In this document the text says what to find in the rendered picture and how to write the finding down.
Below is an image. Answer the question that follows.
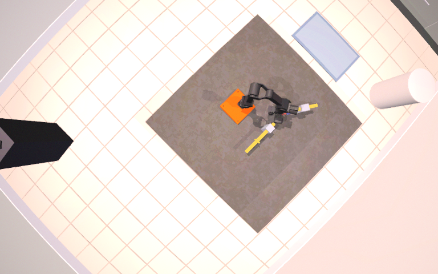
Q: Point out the yellow square bar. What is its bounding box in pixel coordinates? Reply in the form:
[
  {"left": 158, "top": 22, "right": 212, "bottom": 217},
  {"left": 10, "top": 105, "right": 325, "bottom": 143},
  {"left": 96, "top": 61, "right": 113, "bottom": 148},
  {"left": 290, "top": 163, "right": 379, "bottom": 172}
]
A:
[{"left": 245, "top": 122, "right": 275, "bottom": 153}]

